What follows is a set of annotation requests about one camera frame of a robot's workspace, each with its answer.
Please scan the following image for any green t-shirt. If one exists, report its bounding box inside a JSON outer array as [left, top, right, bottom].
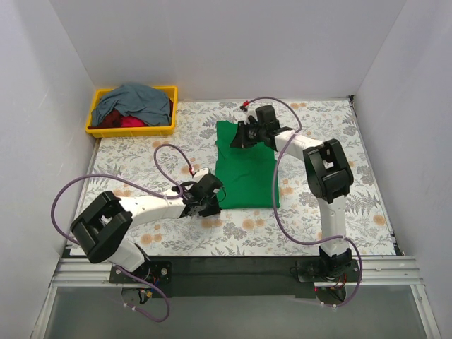
[[215, 121, 276, 210]]

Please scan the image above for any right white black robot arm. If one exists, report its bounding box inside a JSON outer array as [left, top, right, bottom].
[[230, 105, 354, 281]]

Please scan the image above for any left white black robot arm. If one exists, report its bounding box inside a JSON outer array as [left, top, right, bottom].
[[71, 170, 225, 283]]

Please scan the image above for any floral patterned table mat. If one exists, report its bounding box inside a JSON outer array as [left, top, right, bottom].
[[82, 100, 396, 256]]

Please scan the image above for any yellow plastic bin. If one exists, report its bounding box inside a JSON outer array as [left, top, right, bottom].
[[85, 85, 179, 138]]

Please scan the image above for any grey-blue t-shirt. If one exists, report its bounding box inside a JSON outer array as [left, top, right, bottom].
[[91, 83, 172, 128]]

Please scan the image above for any magenta t-shirt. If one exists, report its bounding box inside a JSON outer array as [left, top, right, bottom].
[[120, 116, 148, 128]]

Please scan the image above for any dark red t-shirt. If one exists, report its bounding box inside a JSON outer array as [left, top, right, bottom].
[[91, 96, 172, 129]]

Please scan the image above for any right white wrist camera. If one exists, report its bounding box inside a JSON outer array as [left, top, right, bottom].
[[240, 101, 258, 124]]

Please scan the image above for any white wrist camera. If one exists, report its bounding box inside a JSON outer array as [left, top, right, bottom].
[[240, 101, 258, 124], [192, 167, 210, 182]]

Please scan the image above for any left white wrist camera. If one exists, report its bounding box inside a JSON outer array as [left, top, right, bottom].
[[192, 167, 210, 182]]

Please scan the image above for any aluminium frame rail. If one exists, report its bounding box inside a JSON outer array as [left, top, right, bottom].
[[34, 253, 442, 338]]

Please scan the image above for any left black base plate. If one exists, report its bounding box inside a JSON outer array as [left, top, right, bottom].
[[109, 261, 172, 285]]

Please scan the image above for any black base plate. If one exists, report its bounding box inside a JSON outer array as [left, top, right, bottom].
[[109, 261, 172, 285], [292, 256, 359, 283]]

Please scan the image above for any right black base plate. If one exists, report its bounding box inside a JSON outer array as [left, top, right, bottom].
[[292, 256, 359, 283]]

